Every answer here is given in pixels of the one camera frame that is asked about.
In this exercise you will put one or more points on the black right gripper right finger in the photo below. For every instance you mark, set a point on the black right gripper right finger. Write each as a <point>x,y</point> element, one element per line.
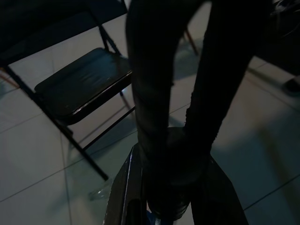
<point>218,70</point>

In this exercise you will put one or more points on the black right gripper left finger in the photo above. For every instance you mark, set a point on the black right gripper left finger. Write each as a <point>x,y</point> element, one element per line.
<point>152,70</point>

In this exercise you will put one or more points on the black folding chair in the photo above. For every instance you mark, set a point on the black folding chair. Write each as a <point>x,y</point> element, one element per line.
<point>82,82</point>

